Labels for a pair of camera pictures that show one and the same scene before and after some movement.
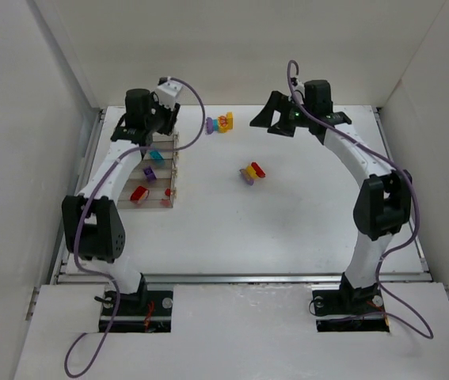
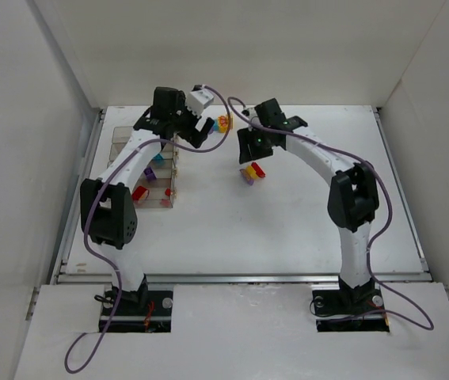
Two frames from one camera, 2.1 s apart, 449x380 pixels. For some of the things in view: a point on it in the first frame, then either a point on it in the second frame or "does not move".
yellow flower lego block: [225, 123] does not move
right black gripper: [283, 112] → [252, 143]
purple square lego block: [150, 174] does not move
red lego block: [259, 172] does not move
